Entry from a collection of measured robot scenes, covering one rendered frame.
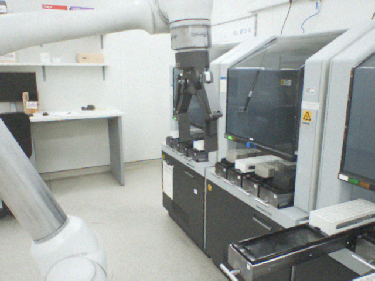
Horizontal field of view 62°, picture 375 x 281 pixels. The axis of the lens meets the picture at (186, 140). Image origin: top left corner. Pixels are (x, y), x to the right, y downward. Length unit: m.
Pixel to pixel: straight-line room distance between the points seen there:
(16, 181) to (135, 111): 3.68
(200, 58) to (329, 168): 0.93
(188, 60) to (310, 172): 1.00
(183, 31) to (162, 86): 3.90
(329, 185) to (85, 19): 1.15
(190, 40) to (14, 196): 0.55
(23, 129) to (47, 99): 1.27
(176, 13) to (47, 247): 0.64
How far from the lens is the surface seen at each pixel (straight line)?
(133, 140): 4.53
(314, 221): 1.31
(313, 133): 1.50
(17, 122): 3.03
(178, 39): 0.68
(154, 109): 4.55
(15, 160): 0.86
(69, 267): 0.79
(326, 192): 1.50
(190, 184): 2.43
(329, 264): 1.48
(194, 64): 0.68
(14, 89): 4.02
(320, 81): 1.47
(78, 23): 0.73
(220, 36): 4.24
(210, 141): 0.66
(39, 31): 0.68
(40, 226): 0.90
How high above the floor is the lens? 1.40
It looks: 13 degrees down
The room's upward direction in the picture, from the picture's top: straight up
